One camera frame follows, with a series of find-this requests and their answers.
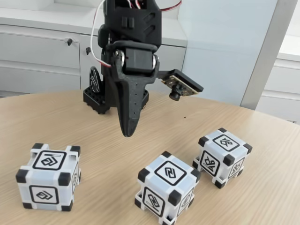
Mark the black disc with white lines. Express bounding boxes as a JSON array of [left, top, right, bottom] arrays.
[[88, 66, 103, 94]]

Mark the white cube lightning print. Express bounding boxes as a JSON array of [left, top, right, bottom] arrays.
[[134, 151, 202, 225]]

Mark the white cube crossed lines print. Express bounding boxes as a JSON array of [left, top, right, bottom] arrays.
[[192, 127, 253, 189]]

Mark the red white servo cable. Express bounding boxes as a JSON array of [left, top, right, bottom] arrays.
[[90, 0, 113, 69], [160, 0, 183, 12]]

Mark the long white drawer cabinet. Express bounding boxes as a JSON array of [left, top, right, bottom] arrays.
[[0, 7, 189, 97]]

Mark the grey slanted frame post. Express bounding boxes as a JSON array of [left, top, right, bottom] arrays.
[[240, 0, 300, 111]]

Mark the white cube nested diamond print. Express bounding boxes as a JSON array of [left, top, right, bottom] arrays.
[[15, 142, 82, 212]]

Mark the camera board on black bracket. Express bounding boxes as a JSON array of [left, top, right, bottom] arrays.
[[156, 68, 204, 102]]

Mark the white side cabinet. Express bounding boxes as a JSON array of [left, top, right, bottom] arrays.
[[261, 35, 300, 124]]

